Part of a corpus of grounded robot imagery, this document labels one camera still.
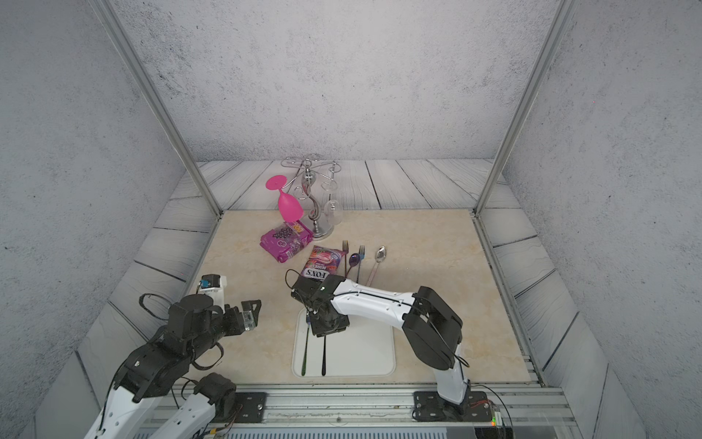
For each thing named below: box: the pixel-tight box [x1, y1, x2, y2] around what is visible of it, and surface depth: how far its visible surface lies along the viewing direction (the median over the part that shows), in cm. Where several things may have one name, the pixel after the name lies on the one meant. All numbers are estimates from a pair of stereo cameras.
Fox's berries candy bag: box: [300, 245, 346, 281], surface depth 103 cm
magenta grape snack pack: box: [259, 220, 314, 263], surface depth 107 cm
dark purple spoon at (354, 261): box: [344, 253, 362, 279], surface depth 106 cm
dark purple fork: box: [341, 240, 350, 279], surface depth 110 cm
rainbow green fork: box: [301, 323, 310, 377], surface depth 84 cm
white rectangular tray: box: [291, 307, 397, 378], surface depth 84 cm
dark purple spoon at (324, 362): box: [320, 334, 327, 376], surface depth 82 cm
